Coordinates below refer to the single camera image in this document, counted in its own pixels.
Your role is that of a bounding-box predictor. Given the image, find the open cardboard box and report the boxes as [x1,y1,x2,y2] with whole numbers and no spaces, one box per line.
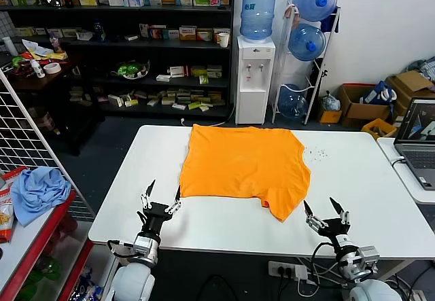
[338,83,392,127]

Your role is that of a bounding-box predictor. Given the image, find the closed brown cardboard box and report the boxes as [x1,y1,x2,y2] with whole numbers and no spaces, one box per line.
[385,70,435,118]

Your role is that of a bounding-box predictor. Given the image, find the small yellow box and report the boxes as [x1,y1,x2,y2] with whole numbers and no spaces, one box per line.
[317,109,343,124]

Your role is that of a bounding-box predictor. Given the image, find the white metal jug rack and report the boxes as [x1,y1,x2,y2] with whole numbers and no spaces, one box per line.
[271,0,341,126]

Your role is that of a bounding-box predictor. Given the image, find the striped clothes pile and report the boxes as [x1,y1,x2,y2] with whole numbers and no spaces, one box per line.
[406,56,435,81]

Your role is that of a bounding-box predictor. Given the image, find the black shelving unit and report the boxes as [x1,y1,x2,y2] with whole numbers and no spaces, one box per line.
[0,0,236,118]

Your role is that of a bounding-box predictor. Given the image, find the blue bag white handles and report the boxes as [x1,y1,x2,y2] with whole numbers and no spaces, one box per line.
[360,80,398,105]

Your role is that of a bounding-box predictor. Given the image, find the green plastic bottle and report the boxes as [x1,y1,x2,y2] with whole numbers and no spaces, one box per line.
[32,255,64,283]

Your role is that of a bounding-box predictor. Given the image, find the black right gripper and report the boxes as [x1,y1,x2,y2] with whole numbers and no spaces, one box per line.
[303,196,355,248]

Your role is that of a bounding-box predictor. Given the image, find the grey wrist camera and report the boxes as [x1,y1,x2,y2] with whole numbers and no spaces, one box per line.
[355,245,380,271]
[132,232,160,258]

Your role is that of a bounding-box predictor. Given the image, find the red and white cart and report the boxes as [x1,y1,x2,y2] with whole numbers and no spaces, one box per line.
[0,190,96,301]

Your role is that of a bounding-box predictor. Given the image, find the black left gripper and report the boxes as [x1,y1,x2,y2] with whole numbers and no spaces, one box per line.
[137,179,183,237]

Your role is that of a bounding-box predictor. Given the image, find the orange chips bag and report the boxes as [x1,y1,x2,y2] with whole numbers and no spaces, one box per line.
[0,195,16,244]

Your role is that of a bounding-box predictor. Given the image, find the blue water jug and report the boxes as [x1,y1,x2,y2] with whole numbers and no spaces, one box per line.
[278,83,309,120]
[288,22,327,62]
[240,0,278,41]
[292,0,338,22]

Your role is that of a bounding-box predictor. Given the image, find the white water dispenser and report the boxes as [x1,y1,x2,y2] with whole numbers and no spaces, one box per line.
[235,35,276,125]

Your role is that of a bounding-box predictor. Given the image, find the red white snack bag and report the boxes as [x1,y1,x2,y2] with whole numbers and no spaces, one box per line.
[0,166,28,193]

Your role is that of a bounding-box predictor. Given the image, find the large white table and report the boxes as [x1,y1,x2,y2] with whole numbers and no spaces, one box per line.
[88,124,430,281]

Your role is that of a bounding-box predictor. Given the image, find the blue patterned bag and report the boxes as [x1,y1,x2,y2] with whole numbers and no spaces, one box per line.
[69,266,105,301]

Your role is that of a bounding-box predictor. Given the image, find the yellow white paper pile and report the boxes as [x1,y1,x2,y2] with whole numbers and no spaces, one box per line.
[22,38,69,60]

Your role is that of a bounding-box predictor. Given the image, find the white wire grid panel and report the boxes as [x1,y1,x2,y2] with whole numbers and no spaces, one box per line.
[0,68,96,220]

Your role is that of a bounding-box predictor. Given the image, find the orange t-shirt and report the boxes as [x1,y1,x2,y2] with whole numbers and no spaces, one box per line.
[179,125,312,223]

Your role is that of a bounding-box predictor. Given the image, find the small white bottle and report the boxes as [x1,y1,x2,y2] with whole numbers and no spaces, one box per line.
[30,59,46,79]

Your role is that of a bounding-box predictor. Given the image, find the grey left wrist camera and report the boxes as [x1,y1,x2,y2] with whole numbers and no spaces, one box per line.
[132,232,160,258]

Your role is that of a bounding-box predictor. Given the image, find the yellow plastic crate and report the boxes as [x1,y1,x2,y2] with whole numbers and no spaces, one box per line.
[361,118,398,141]

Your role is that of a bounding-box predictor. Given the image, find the orange yellow medicine box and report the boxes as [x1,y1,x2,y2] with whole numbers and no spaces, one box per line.
[179,25,198,41]

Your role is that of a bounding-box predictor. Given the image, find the dark wooden table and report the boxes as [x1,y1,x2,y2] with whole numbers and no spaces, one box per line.
[0,51,106,156]

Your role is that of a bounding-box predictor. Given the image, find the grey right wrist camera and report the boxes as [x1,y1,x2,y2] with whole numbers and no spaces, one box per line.
[355,245,380,271]

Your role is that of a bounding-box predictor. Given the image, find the white floor cable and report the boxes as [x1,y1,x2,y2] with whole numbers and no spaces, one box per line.
[179,103,237,127]

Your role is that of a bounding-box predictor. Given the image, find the purple snack bottle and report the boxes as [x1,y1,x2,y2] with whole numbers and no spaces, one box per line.
[49,32,64,54]

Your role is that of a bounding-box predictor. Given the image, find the small white side table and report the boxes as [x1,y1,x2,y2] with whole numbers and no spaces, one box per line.
[377,137,435,205]

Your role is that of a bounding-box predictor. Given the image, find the white power strip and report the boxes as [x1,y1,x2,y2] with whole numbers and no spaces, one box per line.
[268,260,309,280]

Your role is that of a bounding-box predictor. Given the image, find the white charger cable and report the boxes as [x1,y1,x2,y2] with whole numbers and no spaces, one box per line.
[297,278,322,298]

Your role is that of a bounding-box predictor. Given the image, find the grey laptop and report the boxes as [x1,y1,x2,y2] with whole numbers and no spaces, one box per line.
[394,96,435,192]

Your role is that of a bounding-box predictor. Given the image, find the green fruit bowl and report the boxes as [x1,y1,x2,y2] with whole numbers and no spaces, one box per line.
[110,59,151,80]

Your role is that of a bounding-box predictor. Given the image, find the grey plastic bag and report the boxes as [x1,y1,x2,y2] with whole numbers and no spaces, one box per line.
[321,92,341,111]

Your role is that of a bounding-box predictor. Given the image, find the white cylinder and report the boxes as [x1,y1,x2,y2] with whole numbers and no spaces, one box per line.
[1,36,18,57]

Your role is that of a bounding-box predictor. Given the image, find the beige hanging pump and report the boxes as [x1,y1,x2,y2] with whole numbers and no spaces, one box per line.
[284,3,300,23]

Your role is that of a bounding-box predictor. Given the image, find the crumpled light blue cloth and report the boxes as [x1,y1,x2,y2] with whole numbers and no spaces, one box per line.
[10,166,72,227]

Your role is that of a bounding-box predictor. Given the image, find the dark blue bottle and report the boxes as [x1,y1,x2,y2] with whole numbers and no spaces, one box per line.
[93,21,106,42]

